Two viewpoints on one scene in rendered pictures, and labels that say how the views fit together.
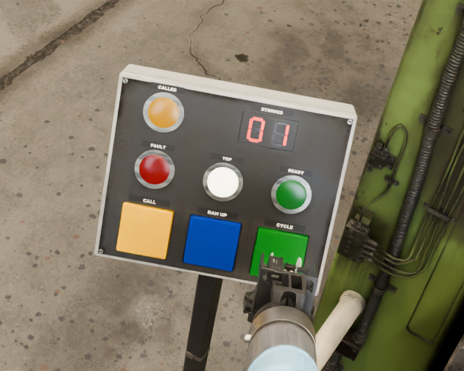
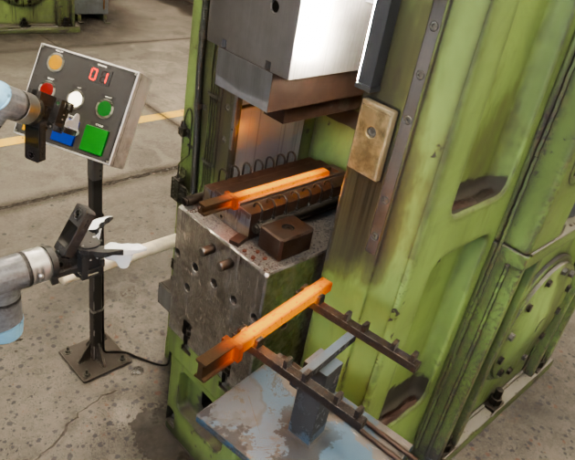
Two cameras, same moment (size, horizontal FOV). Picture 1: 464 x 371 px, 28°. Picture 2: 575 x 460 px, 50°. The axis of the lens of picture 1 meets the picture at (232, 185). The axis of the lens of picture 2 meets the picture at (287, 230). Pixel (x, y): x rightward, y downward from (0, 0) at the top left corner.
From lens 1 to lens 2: 1.22 m
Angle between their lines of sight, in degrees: 20
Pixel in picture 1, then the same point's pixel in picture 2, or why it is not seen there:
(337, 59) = not seen: hidden behind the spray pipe
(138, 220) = not seen: hidden behind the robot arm
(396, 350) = not seen: hidden behind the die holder
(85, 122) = (143, 206)
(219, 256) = (66, 137)
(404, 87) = (189, 84)
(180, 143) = (60, 78)
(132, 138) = (40, 74)
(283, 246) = (96, 134)
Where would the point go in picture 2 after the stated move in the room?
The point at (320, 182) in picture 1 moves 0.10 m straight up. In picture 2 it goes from (119, 104) to (119, 69)
